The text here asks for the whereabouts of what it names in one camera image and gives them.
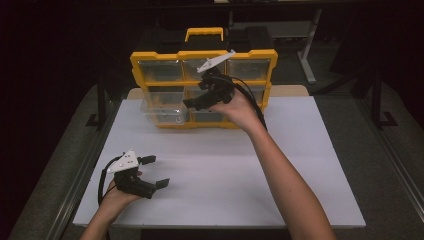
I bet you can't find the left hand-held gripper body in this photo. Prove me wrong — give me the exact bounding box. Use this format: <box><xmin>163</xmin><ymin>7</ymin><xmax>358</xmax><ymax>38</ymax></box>
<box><xmin>106</xmin><ymin>149</ymin><xmax>157</xmax><ymax>200</ymax></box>

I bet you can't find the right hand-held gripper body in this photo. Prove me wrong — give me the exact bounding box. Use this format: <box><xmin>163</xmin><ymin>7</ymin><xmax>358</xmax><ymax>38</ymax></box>
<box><xmin>196</xmin><ymin>49</ymin><xmax>236</xmax><ymax>111</ymax></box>

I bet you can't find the clear plastic organizer drawer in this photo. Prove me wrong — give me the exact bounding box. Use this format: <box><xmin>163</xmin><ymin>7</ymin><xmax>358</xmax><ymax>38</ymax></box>
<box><xmin>140</xmin><ymin>99</ymin><xmax>190</xmax><ymax>126</ymax></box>

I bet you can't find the yellow and black organizer case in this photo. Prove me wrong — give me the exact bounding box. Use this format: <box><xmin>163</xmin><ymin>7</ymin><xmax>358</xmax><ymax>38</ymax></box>
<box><xmin>129</xmin><ymin>26</ymin><xmax>279</xmax><ymax>130</ymax></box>

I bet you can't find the person's left hand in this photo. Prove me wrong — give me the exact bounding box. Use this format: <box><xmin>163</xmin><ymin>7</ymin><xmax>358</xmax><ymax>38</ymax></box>
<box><xmin>99</xmin><ymin>170</ymin><xmax>143</xmax><ymax>219</ymax></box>

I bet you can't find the person's right hand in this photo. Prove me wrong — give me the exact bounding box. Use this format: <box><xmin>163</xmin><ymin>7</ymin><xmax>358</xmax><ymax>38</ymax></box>
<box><xmin>213</xmin><ymin>89</ymin><xmax>266</xmax><ymax>134</ymax></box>

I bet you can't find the set of clear plastic drawers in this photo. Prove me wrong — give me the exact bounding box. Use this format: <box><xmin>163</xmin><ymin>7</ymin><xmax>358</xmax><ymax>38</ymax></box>
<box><xmin>138</xmin><ymin>58</ymin><xmax>271</xmax><ymax>123</ymax></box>

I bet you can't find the black metal stand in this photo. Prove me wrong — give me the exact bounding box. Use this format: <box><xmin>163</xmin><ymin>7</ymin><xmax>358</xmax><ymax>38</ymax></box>
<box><xmin>85</xmin><ymin>76</ymin><xmax>109</xmax><ymax>131</ymax></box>
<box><xmin>370</xmin><ymin>69</ymin><xmax>400</xmax><ymax>130</ymax></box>

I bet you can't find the white-legged desk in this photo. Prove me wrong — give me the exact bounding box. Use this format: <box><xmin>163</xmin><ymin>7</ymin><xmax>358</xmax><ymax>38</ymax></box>
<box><xmin>229</xmin><ymin>8</ymin><xmax>324</xmax><ymax>85</ymax></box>

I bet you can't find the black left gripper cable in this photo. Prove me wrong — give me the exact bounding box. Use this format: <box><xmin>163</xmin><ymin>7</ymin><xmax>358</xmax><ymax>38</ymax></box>
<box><xmin>97</xmin><ymin>154</ymin><xmax>123</xmax><ymax>206</ymax></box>

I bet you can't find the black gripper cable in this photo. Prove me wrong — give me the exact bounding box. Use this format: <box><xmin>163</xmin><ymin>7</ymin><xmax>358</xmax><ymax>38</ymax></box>
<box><xmin>229</xmin><ymin>76</ymin><xmax>268</xmax><ymax>131</ymax></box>
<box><xmin>97</xmin><ymin>154</ymin><xmax>123</xmax><ymax>206</ymax></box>

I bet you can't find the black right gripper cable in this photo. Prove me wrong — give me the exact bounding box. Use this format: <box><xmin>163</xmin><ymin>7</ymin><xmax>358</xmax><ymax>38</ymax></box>
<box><xmin>229</xmin><ymin>76</ymin><xmax>268</xmax><ymax>131</ymax></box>

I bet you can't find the aluminium frame rail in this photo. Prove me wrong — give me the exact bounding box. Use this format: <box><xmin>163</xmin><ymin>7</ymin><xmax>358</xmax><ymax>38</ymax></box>
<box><xmin>54</xmin><ymin>99</ymin><xmax>123</xmax><ymax>240</ymax></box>
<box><xmin>353</xmin><ymin>99</ymin><xmax>424</xmax><ymax>214</ymax></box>

